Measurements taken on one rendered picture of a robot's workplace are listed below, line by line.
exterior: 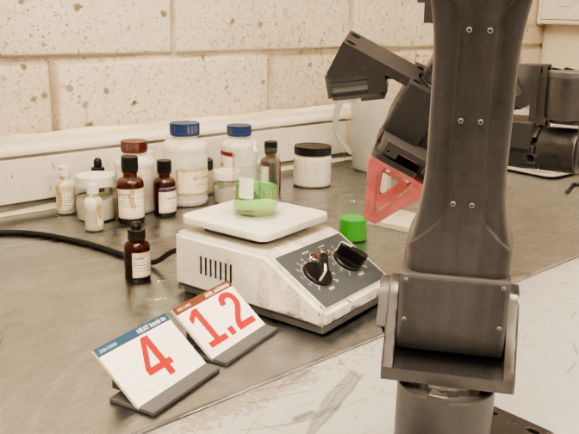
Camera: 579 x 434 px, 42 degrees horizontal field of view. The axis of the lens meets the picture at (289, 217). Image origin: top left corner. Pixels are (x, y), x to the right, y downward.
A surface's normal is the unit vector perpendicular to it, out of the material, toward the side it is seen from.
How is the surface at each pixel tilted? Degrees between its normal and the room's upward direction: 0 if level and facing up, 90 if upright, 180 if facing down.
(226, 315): 40
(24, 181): 90
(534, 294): 0
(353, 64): 103
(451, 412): 90
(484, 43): 98
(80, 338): 0
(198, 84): 90
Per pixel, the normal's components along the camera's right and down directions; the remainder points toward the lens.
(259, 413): 0.02, -0.96
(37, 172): 0.68, 0.21
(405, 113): -0.24, 0.46
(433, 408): -0.39, 0.24
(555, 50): -0.74, 0.16
